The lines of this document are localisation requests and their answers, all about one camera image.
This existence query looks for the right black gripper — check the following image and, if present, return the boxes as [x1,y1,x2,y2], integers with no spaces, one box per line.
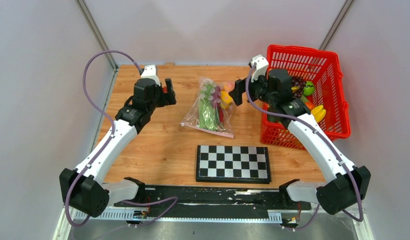
[229,69,277,106]

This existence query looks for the orange peach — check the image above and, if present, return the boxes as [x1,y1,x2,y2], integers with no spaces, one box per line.
[222,82,235,93]

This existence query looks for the yellow bell pepper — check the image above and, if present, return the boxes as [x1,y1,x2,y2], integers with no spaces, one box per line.
[220,90,233,109]

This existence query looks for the red chili pepper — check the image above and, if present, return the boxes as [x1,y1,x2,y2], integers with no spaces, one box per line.
[213,85,224,128]

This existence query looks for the clear zip top bag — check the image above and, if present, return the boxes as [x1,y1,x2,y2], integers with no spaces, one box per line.
[180,77,236,139]

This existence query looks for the green napa cabbage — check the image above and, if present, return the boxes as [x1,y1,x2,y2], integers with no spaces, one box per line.
[198,79,220,132]

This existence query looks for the red plastic basket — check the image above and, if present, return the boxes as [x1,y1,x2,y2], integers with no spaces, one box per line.
[266,44,351,142]

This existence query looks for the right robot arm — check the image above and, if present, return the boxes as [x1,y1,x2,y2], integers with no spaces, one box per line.
[229,68,371,222]

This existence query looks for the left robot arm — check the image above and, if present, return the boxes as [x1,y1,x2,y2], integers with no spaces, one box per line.
[59,77,177,218]

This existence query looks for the yellow banana bunch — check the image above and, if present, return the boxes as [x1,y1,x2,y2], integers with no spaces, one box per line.
[310,105,327,123]
[291,86,300,93]

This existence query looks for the dark purple grapes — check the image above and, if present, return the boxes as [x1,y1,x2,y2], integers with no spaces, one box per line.
[291,76,306,99]

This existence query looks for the black white checkerboard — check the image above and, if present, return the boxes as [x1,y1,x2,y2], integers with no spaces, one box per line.
[195,145,272,184]

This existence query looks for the red orange fruit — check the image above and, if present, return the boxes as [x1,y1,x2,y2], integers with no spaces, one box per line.
[304,101,316,111]

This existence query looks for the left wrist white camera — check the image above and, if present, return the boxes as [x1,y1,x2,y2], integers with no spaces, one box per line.
[140,64,161,86]

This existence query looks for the wrist white camera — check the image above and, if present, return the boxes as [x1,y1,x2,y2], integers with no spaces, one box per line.
[249,54,269,83]
[140,64,161,86]

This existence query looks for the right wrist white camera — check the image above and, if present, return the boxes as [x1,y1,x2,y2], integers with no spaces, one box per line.
[249,54,269,83]

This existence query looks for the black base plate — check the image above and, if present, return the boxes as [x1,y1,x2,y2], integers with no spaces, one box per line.
[133,185,312,220]

